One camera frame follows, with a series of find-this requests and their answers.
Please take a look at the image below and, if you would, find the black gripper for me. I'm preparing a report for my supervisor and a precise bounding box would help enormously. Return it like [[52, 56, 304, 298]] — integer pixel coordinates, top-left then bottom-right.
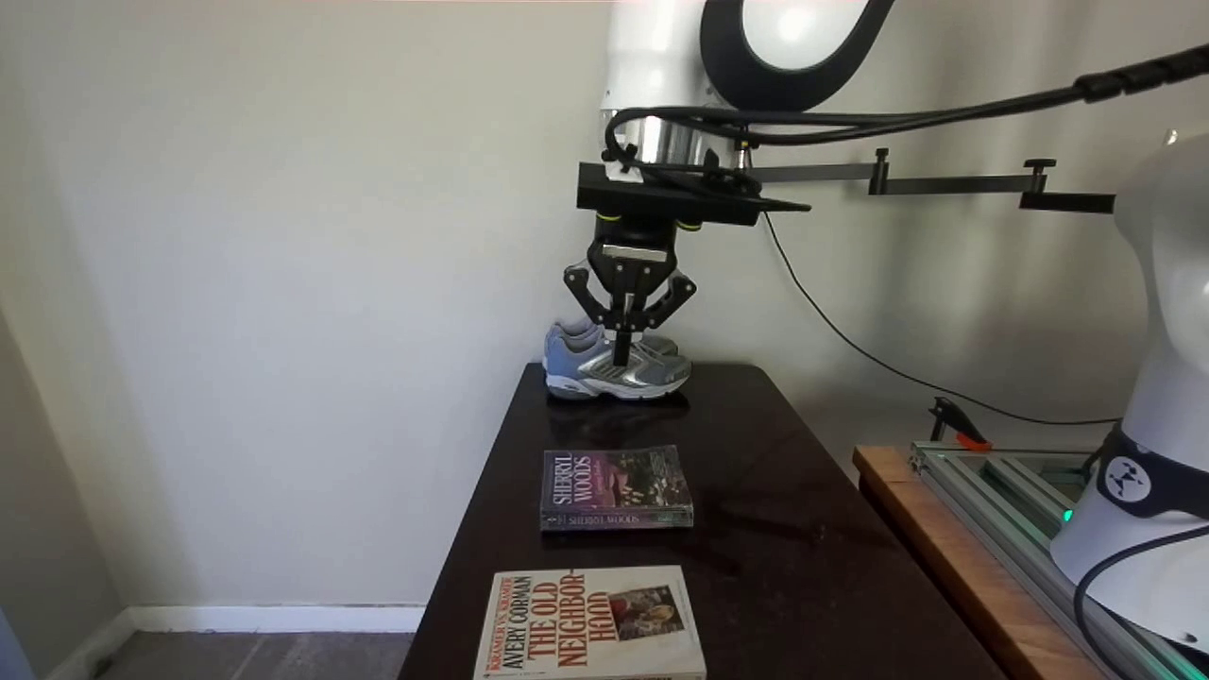
[[558, 211, 700, 369]]

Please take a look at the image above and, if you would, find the dark purple paperback book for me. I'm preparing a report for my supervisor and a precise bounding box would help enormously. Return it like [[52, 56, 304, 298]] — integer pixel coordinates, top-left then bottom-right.
[[537, 442, 700, 535]]

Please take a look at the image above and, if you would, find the cream paperback book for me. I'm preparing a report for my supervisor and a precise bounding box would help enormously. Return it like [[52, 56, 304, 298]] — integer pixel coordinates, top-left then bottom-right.
[[467, 562, 709, 680]]

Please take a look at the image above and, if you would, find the grey and blue sneaker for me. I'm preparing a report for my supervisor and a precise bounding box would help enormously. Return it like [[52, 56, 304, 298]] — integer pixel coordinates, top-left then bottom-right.
[[541, 313, 695, 406]]

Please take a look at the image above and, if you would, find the red and black clip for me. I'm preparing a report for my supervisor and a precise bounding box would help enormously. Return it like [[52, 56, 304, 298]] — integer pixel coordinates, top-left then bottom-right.
[[931, 395, 995, 453]]

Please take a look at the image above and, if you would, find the wooden base board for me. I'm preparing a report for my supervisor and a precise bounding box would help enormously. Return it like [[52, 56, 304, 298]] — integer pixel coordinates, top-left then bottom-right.
[[849, 442, 1100, 680]]

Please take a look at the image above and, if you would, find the white baseboard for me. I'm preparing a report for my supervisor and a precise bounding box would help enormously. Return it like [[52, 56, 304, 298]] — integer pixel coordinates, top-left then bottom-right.
[[51, 599, 427, 680]]

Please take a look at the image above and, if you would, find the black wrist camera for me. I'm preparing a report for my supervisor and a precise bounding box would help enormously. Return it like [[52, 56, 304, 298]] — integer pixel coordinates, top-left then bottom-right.
[[573, 154, 811, 231]]

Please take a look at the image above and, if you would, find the thin black wall cable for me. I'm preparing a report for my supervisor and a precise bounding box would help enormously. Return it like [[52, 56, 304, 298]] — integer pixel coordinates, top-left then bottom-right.
[[761, 211, 1126, 435]]

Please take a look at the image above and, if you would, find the black camera boom bar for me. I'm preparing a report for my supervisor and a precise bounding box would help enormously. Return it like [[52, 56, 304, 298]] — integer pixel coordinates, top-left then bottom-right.
[[753, 147, 1119, 217]]

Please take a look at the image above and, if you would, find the aluminium rail frame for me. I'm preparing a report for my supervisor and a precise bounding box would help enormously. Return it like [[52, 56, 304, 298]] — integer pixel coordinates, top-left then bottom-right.
[[910, 438, 1209, 680]]

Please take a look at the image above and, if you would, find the black base cable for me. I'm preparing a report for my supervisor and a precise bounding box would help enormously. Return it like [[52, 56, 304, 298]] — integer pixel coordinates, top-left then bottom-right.
[[1069, 521, 1209, 661]]

